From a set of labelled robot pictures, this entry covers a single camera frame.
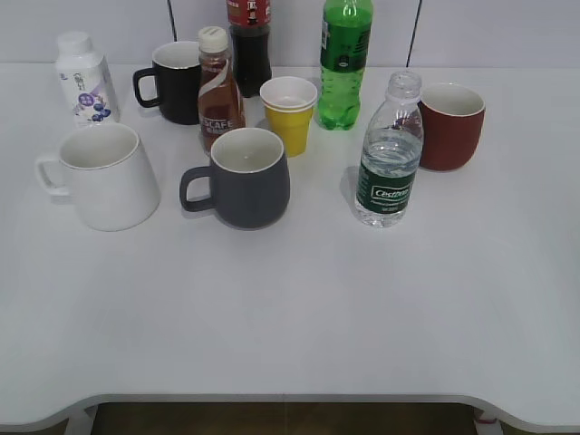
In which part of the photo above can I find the brown Nescafe coffee bottle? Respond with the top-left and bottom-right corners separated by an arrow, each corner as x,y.
198,26 -> 246,153

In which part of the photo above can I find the white table leg left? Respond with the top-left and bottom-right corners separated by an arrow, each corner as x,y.
64,405 -> 98,435

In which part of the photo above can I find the red ceramic cup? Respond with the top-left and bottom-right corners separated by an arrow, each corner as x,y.
419,82 -> 486,171

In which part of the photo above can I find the clear water bottle green label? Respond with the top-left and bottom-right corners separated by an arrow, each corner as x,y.
354,70 -> 424,228

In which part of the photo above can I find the white yogurt drink bottle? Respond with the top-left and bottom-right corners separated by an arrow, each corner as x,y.
55,31 -> 120,127

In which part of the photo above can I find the dark cola bottle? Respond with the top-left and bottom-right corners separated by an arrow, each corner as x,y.
227,0 -> 272,98

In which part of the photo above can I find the black cable on wall left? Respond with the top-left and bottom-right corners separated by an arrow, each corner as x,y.
165,0 -> 179,43

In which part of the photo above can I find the white table leg right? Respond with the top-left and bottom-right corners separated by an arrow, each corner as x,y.
473,408 -> 504,435

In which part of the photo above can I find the black ceramic mug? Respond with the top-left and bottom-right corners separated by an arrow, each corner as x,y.
132,41 -> 201,125

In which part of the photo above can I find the white ceramic mug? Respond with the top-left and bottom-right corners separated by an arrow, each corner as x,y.
34,123 -> 161,232

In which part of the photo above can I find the grey ceramic mug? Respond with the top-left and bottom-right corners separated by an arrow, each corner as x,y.
179,128 -> 291,229

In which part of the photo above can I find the green soda bottle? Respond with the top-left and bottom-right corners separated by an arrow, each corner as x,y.
318,0 -> 373,131

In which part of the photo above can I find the yellow paper cup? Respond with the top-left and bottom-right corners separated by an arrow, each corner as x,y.
259,76 -> 318,158

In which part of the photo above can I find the black cable on wall right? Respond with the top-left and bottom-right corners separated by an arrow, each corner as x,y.
405,0 -> 421,67

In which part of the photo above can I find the white table leg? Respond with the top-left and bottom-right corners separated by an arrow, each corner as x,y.
64,405 -> 98,435
473,408 -> 504,435

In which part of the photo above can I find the black cable on wall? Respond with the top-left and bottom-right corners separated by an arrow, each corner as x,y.
165,0 -> 179,43
405,0 -> 421,67

